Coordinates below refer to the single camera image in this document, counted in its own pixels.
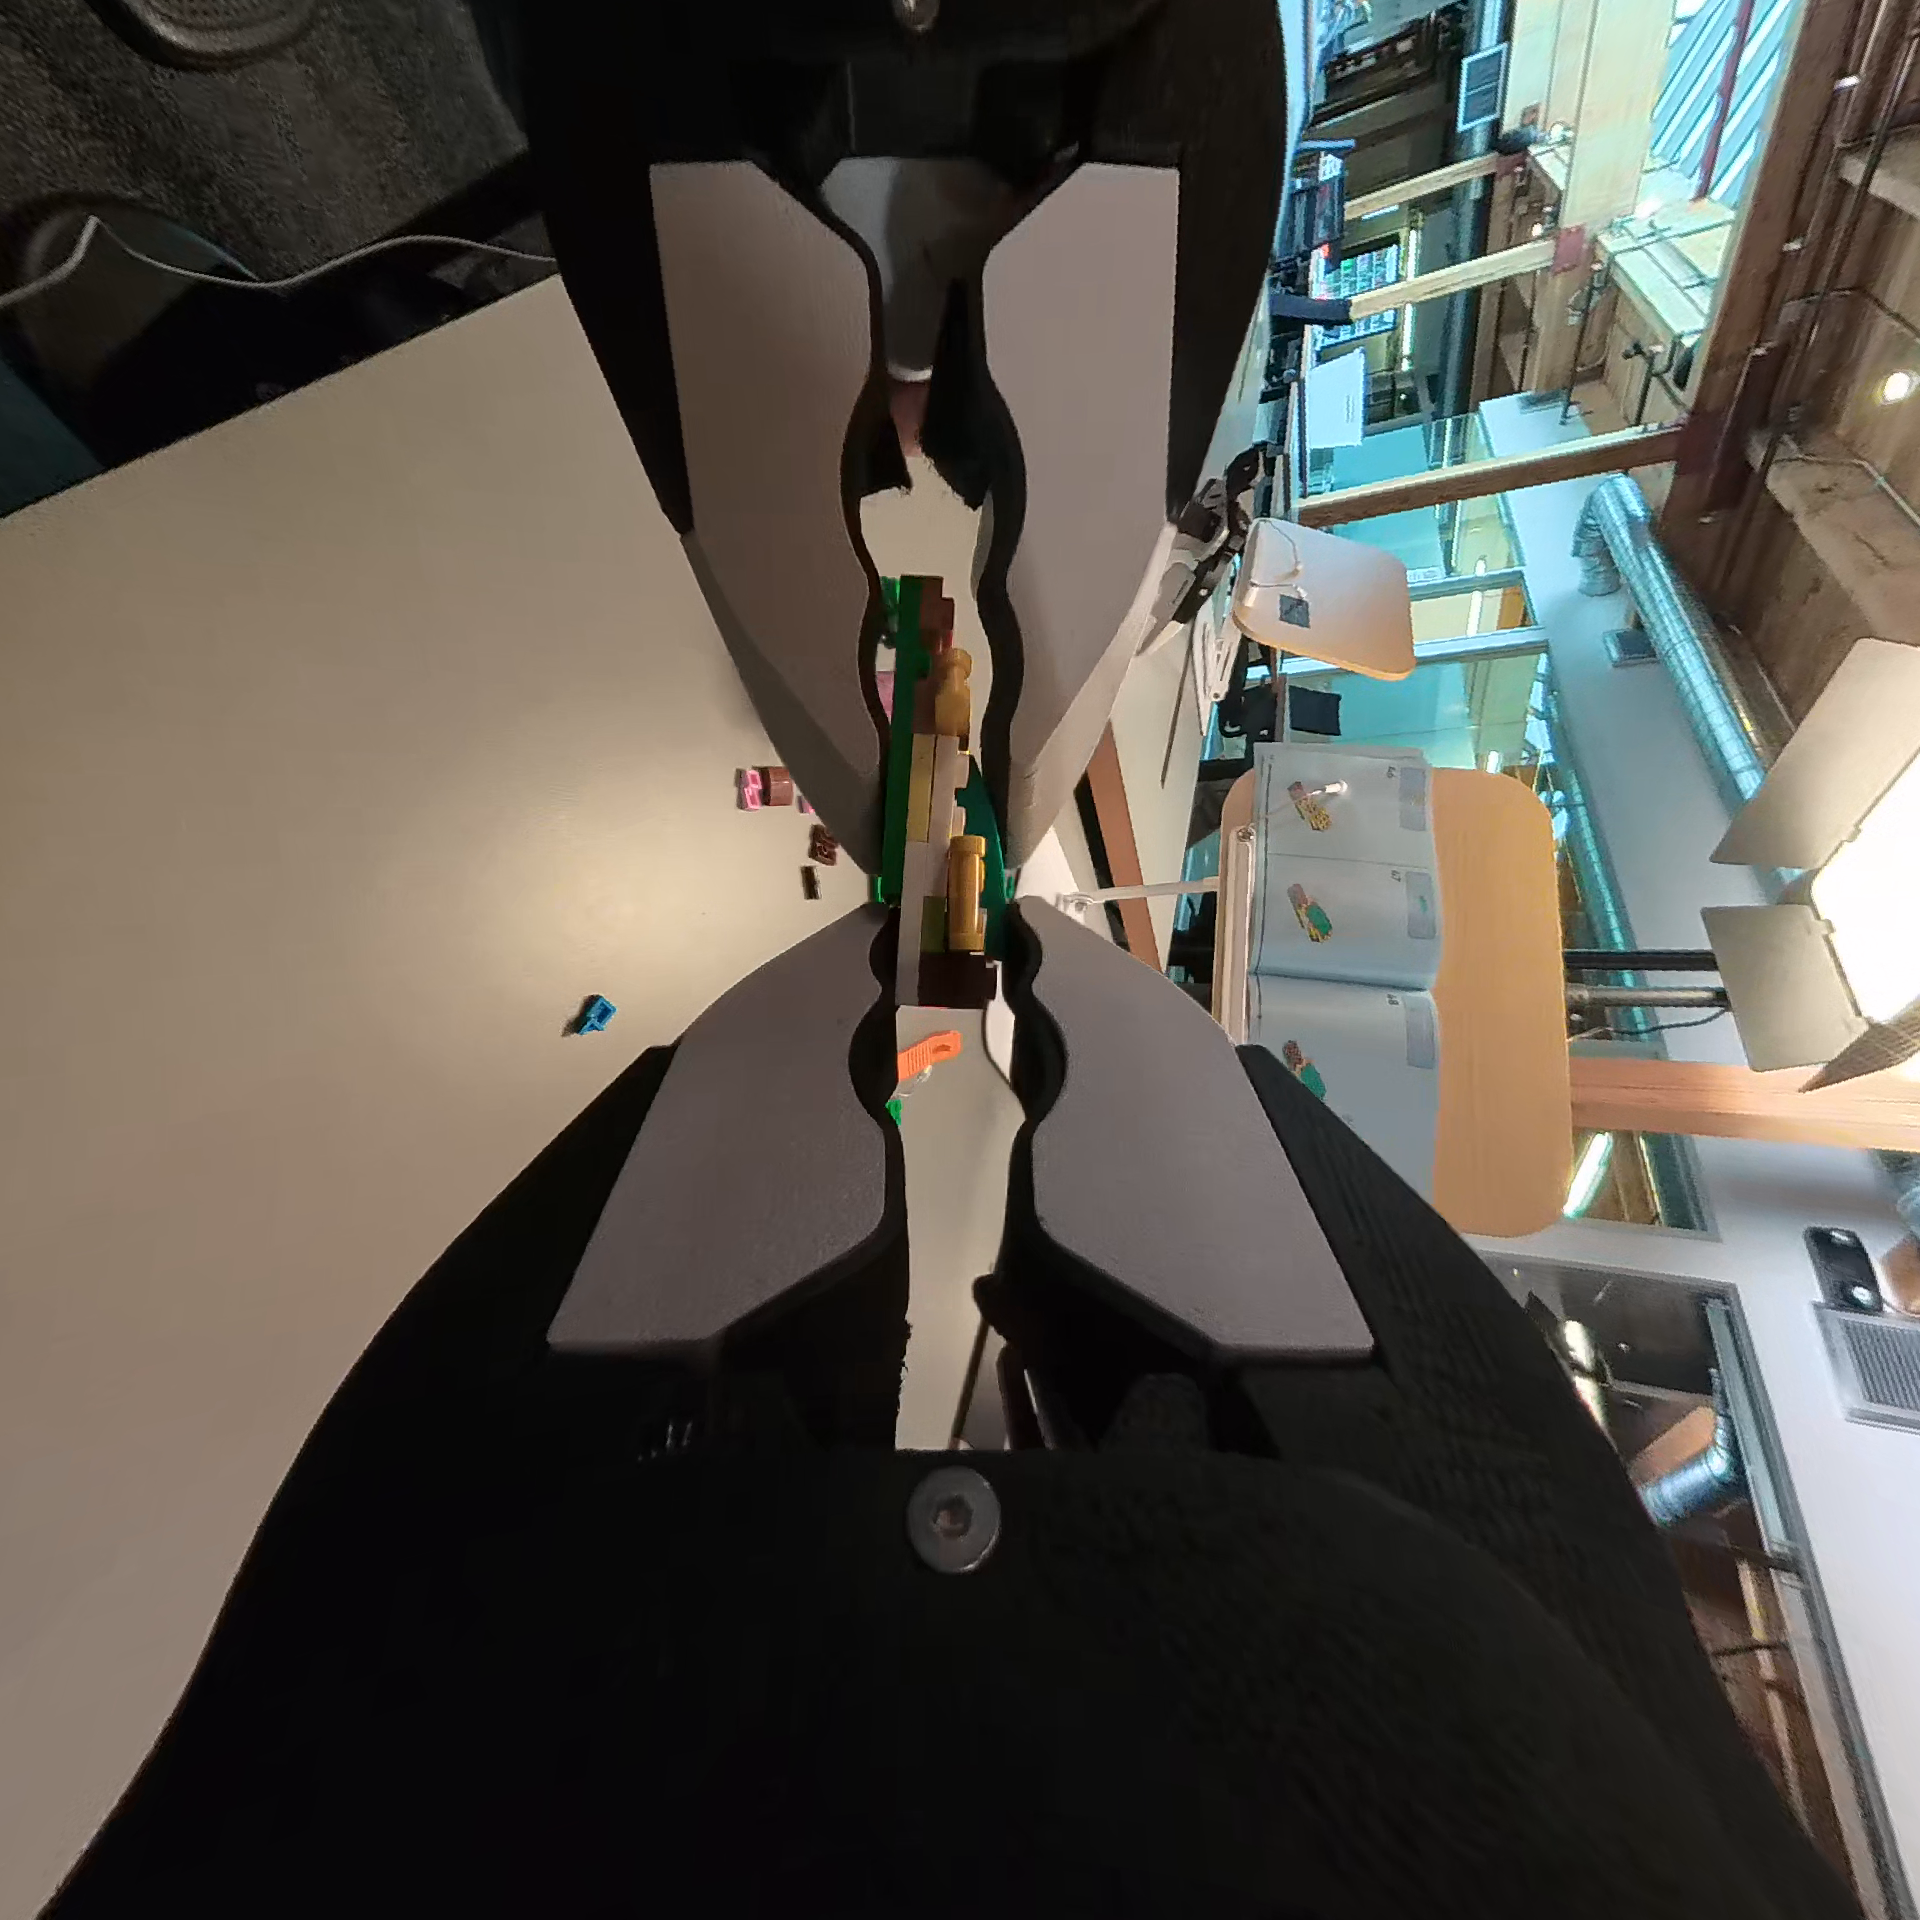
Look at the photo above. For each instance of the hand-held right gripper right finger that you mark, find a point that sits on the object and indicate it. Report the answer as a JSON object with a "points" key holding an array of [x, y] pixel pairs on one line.
{"points": [[1185, 1184]]}

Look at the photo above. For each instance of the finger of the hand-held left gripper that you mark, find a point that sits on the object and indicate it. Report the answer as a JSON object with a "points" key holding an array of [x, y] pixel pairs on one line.
{"points": [[1089, 450], [758, 450]]}

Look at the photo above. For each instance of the studio light with barn doors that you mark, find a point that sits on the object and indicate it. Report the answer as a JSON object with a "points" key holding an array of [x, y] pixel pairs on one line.
{"points": [[1771, 974]]}

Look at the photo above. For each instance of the blue toy brick piece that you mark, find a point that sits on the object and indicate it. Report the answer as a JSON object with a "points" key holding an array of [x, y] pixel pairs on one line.
{"points": [[596, 1017]]}

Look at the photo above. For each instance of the white desk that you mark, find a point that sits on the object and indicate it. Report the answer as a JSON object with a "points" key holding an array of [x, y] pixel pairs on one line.
{"points": [[300, 900]]}

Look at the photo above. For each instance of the pink and brown toy brick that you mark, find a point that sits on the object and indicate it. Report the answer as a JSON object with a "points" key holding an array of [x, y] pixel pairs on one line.
{"points": [[765, 789]]}

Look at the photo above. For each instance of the toy brick model green base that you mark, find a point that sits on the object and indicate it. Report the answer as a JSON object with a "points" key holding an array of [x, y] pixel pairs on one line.
{"points": [[933, 840]]}

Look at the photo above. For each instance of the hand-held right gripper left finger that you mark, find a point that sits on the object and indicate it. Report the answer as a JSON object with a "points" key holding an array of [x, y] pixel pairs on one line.
{"points": [[734, 1184]]}

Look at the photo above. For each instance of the silver ventilation duct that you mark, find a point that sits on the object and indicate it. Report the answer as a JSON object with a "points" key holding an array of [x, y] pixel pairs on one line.
{"points": [[1665, 615]]}

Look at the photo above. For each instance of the light wooden side table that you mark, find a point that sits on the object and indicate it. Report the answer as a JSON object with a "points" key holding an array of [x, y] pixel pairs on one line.
{"points": [[1501, 974]]}

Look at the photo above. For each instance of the orange toy brick piece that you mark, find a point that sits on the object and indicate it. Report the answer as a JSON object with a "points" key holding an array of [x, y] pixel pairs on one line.
{"points": [[923, 1052]]}

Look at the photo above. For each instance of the open instruction booklet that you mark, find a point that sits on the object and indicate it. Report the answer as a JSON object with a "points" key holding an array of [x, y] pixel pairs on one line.
{"points": [[1351, 931]]}

